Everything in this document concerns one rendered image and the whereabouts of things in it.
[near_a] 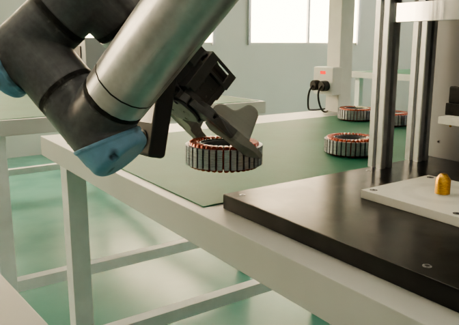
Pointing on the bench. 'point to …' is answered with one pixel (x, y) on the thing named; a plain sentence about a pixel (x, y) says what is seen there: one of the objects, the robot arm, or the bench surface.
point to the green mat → (295, 169)
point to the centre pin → (442, 184)
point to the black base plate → (364, 225)
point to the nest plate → (418, 198)
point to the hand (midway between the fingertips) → (229, 153)
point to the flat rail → (426, 11)
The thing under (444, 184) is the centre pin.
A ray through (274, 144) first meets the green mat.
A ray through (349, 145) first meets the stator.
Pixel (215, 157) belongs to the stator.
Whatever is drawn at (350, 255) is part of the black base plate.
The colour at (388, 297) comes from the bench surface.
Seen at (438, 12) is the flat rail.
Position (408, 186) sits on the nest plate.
